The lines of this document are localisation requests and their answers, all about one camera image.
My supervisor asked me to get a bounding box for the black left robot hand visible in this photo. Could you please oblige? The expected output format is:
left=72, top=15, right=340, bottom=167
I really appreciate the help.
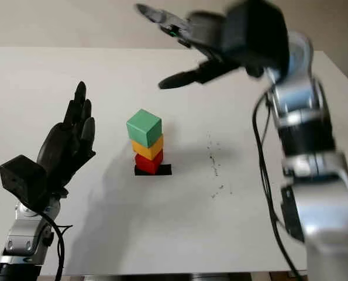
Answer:
left=36, top=81, right=97, bottom=194

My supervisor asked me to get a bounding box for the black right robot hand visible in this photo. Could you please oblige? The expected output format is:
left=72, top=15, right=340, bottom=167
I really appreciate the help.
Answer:
left=135, top=2, right=247, bottom=90

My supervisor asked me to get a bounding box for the green cube block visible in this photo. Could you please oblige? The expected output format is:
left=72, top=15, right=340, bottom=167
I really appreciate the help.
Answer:
left=126, top=108, right=163, bottom=148

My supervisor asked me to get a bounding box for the yellow cube block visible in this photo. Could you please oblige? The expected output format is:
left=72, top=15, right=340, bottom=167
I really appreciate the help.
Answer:
left=131, top=135, right=164, bottom=161

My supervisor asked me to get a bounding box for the red cube block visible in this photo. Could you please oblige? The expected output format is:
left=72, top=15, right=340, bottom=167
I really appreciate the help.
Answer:
left=135, top=149, right=164, bottom=176

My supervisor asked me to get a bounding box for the black tape strip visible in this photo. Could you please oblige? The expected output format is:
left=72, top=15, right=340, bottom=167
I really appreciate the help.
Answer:
left=134, top=163, right=173, bottom=177

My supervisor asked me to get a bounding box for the dark grey robot torso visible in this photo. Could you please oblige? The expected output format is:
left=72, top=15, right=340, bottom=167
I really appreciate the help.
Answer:
left=85, top=273, right=253, bottom=281

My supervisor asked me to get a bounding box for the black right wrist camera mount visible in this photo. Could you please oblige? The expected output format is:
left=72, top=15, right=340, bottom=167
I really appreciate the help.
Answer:
left=220, top=0, right=290, bottom=78

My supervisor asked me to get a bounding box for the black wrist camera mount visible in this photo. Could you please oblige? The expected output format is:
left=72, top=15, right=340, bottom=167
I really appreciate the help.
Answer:
left=220, top=0, right=290, bottom=78
left=0, top=155, right=49, bottom=212

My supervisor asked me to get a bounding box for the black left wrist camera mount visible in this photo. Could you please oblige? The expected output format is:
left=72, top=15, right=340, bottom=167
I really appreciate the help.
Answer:
left=0, top=155, right=49, bottom=212

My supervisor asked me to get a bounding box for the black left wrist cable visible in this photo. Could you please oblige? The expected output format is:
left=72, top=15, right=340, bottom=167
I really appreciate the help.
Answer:
left=36, top=210, right=74, bottom=281

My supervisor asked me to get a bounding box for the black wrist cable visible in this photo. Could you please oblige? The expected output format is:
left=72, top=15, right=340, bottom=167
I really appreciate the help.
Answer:
left=36, top=210, right=74, bottom=281
left=251, top=87, right=303, bottom=281

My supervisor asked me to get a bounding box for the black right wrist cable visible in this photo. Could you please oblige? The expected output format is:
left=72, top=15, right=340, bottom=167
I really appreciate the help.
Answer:
left=251, top=87, right=303, bottom=281

